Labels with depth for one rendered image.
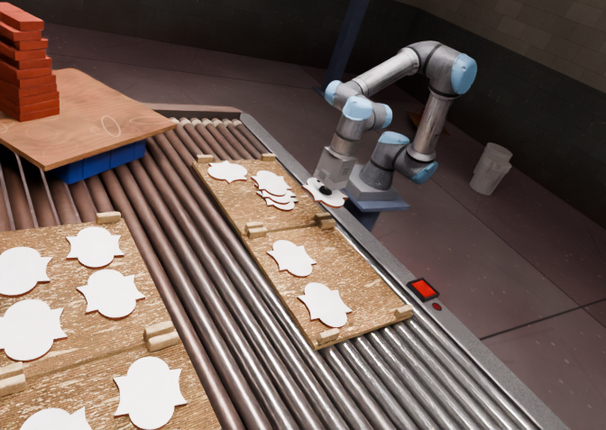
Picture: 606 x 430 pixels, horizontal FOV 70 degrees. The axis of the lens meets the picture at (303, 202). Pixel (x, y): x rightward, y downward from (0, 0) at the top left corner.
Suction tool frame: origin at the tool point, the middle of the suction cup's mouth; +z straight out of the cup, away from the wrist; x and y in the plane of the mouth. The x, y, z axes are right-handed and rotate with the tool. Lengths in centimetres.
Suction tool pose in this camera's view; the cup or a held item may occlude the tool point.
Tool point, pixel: (324, 194)
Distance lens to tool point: 134.8
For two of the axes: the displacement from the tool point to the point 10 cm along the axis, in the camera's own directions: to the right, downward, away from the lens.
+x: 7.1, -1.7, 6.8
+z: -3.0, 8.1, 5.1
